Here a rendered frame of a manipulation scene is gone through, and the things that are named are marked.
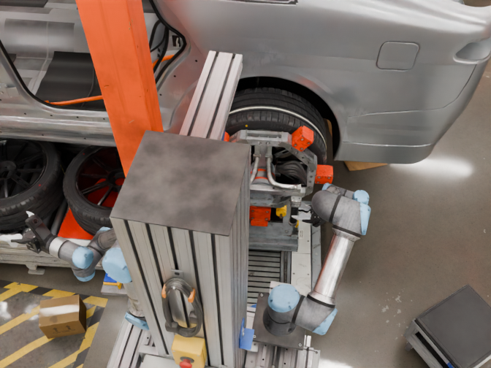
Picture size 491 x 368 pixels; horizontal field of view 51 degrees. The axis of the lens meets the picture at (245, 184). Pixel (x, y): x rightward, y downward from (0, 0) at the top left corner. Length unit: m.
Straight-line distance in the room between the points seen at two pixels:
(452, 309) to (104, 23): 2.24
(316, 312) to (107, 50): 1.21
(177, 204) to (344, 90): 1.57
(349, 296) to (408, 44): 1.59
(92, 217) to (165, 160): 1.89
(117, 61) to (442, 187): 2.71
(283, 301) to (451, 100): 1.28
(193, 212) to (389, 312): 2.36
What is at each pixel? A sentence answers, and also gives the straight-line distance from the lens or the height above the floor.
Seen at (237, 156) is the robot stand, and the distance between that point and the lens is 1.13.
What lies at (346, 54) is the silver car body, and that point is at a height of 1.46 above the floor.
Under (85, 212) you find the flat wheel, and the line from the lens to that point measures 3.03.
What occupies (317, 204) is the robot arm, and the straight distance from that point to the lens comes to 2.04.
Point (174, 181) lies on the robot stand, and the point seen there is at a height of 2.03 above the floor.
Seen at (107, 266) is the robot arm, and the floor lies 1.42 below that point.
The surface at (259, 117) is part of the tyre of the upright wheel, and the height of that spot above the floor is 1.17.
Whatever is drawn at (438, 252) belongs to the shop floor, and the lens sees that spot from 3.58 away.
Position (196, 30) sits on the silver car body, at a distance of 2.32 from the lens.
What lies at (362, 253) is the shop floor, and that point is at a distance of 3.43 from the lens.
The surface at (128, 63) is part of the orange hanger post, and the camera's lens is 1.81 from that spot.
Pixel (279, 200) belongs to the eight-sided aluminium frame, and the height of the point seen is 0.63.
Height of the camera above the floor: 2.88
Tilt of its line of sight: 52 degrees down
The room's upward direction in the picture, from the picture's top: 1 degrees clockwise
